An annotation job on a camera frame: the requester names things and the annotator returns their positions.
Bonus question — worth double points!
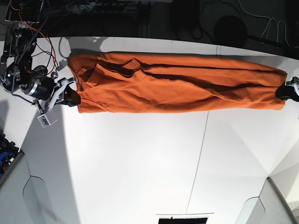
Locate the grey left side panel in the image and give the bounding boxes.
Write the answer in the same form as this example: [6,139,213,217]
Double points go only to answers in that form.
[0,154,58,224]

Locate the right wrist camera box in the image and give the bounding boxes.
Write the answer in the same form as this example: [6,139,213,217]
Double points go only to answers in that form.
[37,114,57,128]

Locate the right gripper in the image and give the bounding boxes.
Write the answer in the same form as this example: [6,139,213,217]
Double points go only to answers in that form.
[31,72,81,114]

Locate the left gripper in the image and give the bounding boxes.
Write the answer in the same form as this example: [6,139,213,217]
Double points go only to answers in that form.
[275,77,299,102]

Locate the grey panel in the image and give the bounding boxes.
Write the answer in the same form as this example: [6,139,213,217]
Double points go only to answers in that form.
[0,154,58,224]
[236,177,299,224]

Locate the blue black clutter bin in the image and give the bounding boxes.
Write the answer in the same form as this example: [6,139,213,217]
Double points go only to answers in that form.
[0,130,20,177]

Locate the black round stool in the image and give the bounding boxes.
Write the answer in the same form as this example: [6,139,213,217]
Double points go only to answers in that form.
[214,15,248,48]

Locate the orange t-shirt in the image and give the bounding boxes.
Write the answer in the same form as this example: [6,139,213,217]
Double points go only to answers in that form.
[67,52,287,113]

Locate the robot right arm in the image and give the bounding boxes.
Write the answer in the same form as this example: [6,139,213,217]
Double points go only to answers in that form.
[0,0,81,115]

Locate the grey right side panel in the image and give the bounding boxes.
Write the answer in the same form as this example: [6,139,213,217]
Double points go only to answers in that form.
[236,177,299,224]

